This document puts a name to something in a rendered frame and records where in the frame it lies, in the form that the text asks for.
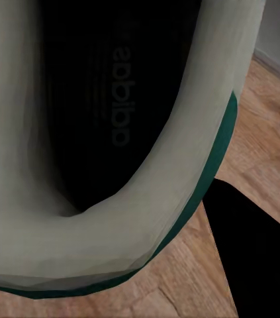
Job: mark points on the gym shoe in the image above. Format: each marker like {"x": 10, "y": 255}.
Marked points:
{"x": 115, "y": 116}

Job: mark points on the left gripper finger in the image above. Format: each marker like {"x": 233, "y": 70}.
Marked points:
{"x": 248, "y": 241}

